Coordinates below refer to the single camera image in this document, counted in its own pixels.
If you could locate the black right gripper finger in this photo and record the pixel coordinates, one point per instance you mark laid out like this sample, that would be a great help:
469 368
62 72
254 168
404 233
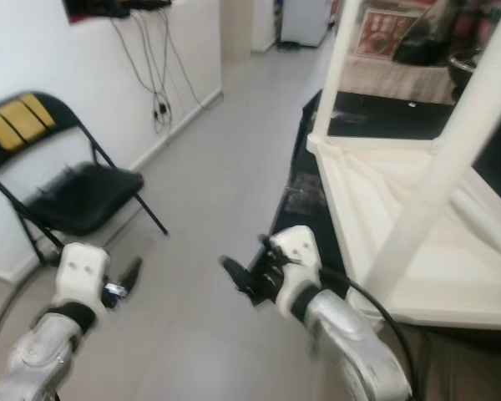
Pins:
240 280

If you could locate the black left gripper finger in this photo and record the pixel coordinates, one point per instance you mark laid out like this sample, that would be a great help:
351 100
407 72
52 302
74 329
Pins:
131 276

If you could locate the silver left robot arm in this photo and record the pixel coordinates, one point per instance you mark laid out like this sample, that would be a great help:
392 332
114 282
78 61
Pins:
37 359

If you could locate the clear tape patch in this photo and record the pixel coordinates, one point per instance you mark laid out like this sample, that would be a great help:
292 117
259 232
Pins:
302 194

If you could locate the black folding chair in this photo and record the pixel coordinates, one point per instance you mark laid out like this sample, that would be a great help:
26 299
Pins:
71 125

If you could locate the black tablecloth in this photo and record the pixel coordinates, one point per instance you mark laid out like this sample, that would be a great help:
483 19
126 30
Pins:
384 117

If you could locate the white tall appliance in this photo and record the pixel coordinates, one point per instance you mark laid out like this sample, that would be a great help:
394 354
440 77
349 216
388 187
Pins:
305 21

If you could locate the red printed carton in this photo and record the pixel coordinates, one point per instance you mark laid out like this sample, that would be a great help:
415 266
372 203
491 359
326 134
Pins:
380 33

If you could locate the black round basin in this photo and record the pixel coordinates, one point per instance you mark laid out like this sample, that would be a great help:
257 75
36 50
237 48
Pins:
463 71

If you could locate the black plastic bag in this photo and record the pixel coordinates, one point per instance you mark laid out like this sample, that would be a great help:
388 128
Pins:
434 38

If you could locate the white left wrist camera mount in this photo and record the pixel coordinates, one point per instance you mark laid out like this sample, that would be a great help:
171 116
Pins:
82 271

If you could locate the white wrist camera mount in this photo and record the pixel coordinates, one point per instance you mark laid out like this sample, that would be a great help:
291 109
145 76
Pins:
82 271
296 246

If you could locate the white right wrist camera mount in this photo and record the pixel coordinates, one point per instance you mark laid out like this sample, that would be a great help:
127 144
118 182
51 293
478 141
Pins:
296 246

